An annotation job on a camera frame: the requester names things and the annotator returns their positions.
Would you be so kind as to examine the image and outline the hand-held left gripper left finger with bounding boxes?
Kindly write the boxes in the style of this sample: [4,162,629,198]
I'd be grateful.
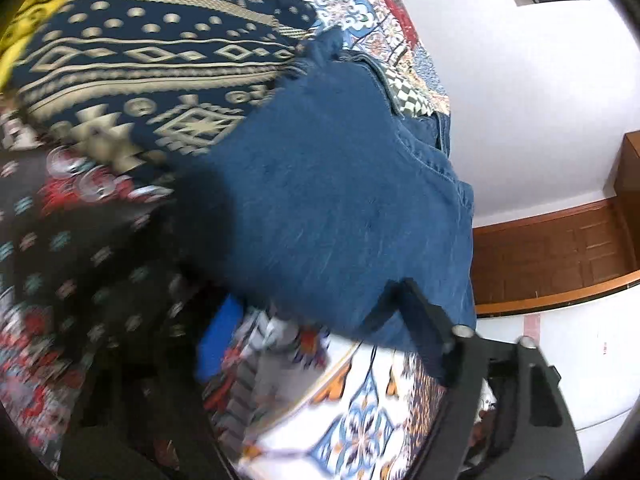
[60,285,246,480]

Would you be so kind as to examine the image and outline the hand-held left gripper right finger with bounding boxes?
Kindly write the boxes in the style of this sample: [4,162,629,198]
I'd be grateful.
[362,277,586,480]

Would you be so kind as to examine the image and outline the blue denim jacket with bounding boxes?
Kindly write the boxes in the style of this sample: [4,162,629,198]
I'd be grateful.
[170,27,478,361]

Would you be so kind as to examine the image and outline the dark wooden door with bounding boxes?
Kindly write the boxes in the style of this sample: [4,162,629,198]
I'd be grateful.
[472,200,631,306]

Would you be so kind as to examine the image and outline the wooden wardrobe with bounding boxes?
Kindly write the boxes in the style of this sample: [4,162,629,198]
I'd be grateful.
[472,130,640,317]

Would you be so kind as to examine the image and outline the patchwork bedspread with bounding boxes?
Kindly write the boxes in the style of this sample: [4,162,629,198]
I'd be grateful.
[0,0,481,480]

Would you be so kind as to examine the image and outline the yellow printed blanket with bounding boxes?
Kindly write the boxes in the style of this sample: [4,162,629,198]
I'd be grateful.
[0,0,121,93]

